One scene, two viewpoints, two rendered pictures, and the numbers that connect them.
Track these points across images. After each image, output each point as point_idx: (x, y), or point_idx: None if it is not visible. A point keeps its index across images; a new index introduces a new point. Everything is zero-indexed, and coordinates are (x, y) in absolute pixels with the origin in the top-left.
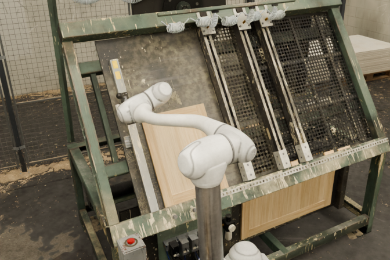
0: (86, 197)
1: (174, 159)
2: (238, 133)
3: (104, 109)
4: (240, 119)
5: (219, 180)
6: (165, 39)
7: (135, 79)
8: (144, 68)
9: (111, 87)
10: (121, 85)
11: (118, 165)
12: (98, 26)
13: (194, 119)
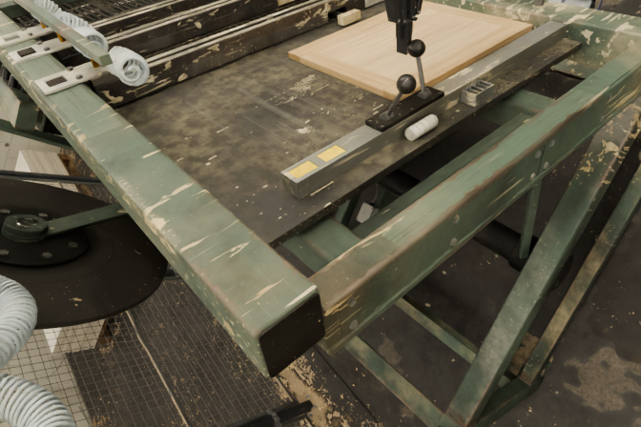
0: (557, 284)
1: (437, 43)
2: None
3: (435, 174)
4: None
5: None
6: (155, 141)
7: (309, 142)
8: (266, 141)
9: (373, 166)
10: (353, 137)
11: (532, 104)
12: (200, 218)
13: None
